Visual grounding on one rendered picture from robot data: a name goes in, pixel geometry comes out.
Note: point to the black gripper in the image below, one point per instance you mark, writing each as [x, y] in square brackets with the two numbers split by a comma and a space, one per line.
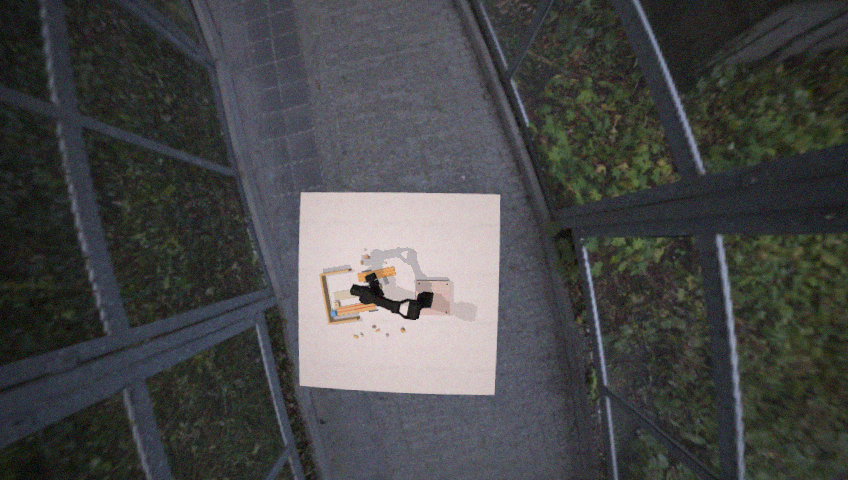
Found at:
[369, 278]

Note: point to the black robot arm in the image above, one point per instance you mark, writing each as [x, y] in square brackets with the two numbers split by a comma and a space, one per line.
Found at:
[370, 295]

